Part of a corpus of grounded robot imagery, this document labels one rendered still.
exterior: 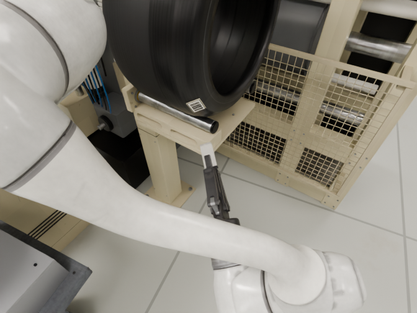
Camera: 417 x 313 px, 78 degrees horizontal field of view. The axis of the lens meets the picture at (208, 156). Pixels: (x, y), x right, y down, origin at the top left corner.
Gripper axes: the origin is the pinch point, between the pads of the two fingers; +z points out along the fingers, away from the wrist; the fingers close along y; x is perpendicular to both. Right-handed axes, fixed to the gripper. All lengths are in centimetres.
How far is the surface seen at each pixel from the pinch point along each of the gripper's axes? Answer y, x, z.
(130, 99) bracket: 13.7, -27.2, 35.7
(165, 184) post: 78, -46, 19
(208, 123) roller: 14.9, -0.7, 16.4
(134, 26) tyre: -19.7, -5.9, 27.9
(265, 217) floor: 111, 4, -10
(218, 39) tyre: 25, 10, 57
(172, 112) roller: 15.4, -12.4, 25.5
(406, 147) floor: 171, 123, 21
